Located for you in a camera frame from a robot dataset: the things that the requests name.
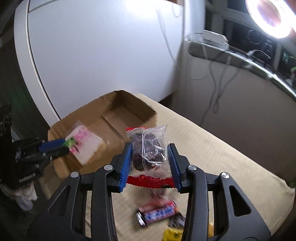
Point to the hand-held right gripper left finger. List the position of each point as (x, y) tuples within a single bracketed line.
[(124, 171)]

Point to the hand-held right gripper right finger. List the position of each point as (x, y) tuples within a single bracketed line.
[(174, 171)]

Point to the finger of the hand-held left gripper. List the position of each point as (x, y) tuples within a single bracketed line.
[(57, 153), (52, 144)]

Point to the clear red dried fruit packet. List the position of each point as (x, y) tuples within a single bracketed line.
[(148, 150)]

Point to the pink and white snack packet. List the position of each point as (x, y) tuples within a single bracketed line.
[(87, 143)]

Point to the cardboard box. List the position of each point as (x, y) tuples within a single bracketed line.
[(120, 115)]

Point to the person's left hand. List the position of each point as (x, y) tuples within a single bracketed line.
[(25, 197)]

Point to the striped tablecloth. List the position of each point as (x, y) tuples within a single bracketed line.
[(219, 148)]

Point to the yellow snack packet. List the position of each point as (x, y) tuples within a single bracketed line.
[(172, 235)]

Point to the white round panel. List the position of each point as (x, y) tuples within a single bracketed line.
[(97, 53)]

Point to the grey window ledge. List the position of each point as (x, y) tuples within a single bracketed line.
[(231, 58)]

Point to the white power strip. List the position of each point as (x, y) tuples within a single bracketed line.
[(215, 39)]

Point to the grey window frame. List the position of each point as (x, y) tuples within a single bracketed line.
[(238, 25)]

